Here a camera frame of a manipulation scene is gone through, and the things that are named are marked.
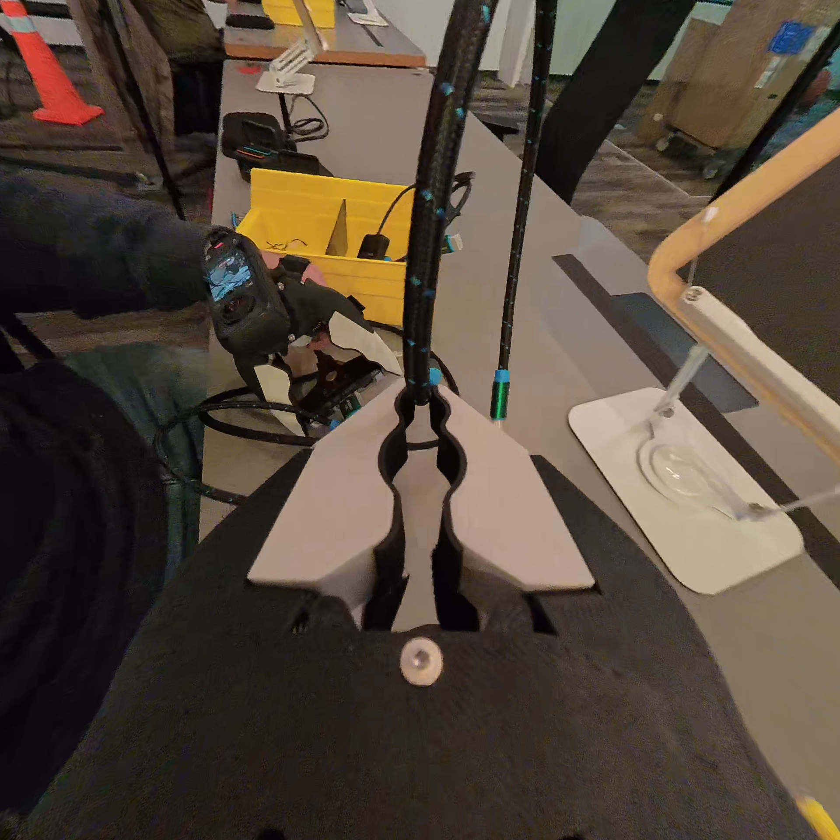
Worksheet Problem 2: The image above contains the person's left forearm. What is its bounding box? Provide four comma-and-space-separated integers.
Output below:
0, 167, 217, 322

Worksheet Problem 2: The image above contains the large black panel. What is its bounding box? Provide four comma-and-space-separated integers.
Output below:
692, 154, 840, 411

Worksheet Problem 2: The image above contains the background desk stand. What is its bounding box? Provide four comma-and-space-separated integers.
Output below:
256, 0, 329, 96

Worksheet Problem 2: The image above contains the background wooden desk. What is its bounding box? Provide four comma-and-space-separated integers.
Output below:
223, 0, 427, 70

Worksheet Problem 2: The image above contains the black office chair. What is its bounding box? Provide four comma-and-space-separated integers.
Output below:
535, 0, 697, 204

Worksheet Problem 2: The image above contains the thin black hub cable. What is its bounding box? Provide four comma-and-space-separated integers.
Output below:
377, 172, 476, 237

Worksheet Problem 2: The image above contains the orange traffic cone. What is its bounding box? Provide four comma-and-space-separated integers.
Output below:
0, 0, 105, 127

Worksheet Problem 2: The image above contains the yellow plastic bin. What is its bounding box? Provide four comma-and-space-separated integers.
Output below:
233, 167, 421, 329

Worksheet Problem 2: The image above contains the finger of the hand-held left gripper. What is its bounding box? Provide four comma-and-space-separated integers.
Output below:
327, 312, 403, 378
251, 358, 311, 437

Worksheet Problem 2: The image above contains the person's left hand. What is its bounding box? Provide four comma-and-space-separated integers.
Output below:
262, 252, 332, 352

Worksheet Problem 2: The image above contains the yellow background bin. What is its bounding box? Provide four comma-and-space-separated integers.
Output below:
261, 0, 336, 30

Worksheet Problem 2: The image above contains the large cardboard box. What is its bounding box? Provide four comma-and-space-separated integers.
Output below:
646, 0, 840, 178

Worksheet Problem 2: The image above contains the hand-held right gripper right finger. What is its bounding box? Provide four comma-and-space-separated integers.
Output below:
428, 384, 597, 595

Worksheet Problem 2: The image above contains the yellow plastic tray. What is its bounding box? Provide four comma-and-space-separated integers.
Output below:
791, 794, 826, 840

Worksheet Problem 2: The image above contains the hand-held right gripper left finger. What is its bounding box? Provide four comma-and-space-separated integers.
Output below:
246, 381, 417, 608

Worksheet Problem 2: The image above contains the blue-flecked black HDMI cable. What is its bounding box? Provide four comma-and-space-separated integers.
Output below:
402, 0, 560, 426

